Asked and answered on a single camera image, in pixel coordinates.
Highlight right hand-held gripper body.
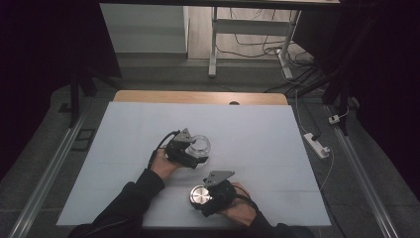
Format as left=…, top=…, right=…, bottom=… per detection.
left=199, top=170, right=238, bottom=218

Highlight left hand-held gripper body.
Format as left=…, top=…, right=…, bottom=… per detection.
left=164, top=128, right=210, bottom=170

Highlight clear glass jar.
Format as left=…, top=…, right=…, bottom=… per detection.
left=185, top=134, right=212, bottom=161

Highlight round metal jar lid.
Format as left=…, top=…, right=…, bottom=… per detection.
left=188, top=184, right=213, bottom=209

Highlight person's left hand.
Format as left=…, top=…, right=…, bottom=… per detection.
left=150, top=148, right=182, bottom=181

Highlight person's right hand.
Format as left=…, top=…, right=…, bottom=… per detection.
left=218, top=182, right=259, bottom=228

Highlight white table cover sheet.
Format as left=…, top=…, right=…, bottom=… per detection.
left=56, top=101, right=332, bottom=228

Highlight black rectangular floor plate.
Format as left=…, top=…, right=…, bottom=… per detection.
left=70, top=128, right=97, bottom=153

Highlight white power strip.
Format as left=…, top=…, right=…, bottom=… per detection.
left=303, top=132, right=332, bottom=160

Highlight white-framed desk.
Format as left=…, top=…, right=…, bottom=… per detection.
left=98, top=0, right=341, bottom=79

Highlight black metal stand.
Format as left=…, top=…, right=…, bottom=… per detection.
left=66, top=63, right=117, bottom=129
left=286, top=73, right=352, bottom=137

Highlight dark curtain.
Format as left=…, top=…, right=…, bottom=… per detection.
left=291, top=0, right=420, bottom=192
left=0, top=0, right=123, bottom=181

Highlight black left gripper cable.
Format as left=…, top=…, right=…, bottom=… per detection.
left=147, top=130, right=181, bottom=171

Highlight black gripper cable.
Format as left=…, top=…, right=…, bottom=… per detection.
left=147, top=130, right=181, bottom=171
left=232, top=184, right=261, bottom=213

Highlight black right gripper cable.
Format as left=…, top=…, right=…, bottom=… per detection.
left=232, top=184, right=261, bottom=213

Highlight white power strip cable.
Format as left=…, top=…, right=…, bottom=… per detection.
left=294, top=88, right=336, bottom=191

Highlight white metal frame stand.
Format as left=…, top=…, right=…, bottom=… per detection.
left=216, top=7, right=320, bottom=95

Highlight aluminium floor rail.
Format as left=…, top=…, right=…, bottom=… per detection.
left=324, top=104, right=401, bottom=238
left=7, top=98, right=94, bottom=238

